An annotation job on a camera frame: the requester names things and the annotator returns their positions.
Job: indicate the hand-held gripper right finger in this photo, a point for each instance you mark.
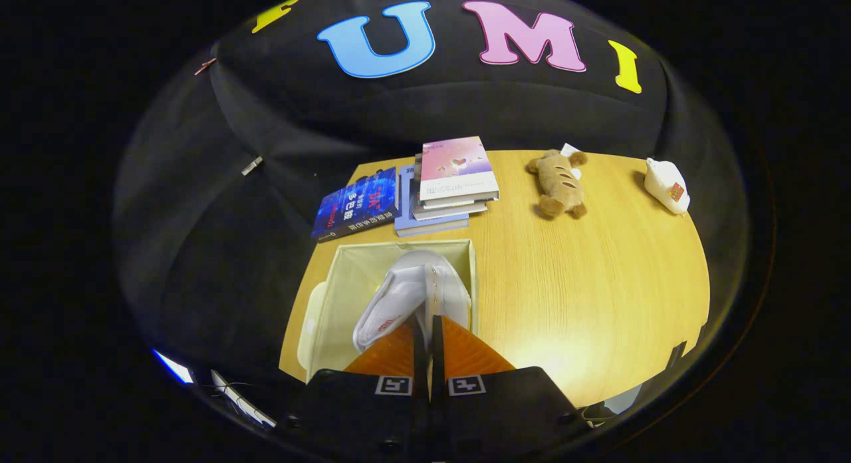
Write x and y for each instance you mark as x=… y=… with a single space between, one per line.
x=437 y=356

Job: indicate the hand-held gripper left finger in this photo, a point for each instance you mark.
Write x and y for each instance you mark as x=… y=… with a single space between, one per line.
x=419 y=356

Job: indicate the white shoe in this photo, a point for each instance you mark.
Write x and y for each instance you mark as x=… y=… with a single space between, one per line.
x=385 y=316
x=455 y=290

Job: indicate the cream fabric storage box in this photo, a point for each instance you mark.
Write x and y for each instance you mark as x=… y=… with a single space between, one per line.
x=352 y=283

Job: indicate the light blue book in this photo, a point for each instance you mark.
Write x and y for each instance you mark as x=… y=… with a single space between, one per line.
x=404 y=203

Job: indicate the dark blue book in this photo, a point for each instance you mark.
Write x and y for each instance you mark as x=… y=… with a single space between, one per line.
x=352 y=207

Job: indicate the white flat device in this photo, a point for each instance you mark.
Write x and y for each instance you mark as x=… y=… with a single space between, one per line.
x=243 y=400

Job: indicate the pink cover book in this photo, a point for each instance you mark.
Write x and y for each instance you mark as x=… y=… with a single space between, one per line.
x=455 y=163

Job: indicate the brown bread plush toy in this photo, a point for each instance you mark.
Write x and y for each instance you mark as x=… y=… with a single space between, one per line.
x=558 y=180

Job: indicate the computer monitor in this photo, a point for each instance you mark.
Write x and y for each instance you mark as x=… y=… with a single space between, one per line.
x=174 y=368

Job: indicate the silver clip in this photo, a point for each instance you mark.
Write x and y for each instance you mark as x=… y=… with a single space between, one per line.
x=252 y=165

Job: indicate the black backdrop cloth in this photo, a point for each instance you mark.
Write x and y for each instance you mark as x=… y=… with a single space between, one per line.
x=199 y=203

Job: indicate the white plush toy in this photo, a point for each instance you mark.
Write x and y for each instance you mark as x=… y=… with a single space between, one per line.
x=667 y=183

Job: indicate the copper clip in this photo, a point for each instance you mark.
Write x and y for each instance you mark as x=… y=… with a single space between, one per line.
x=205 y=66

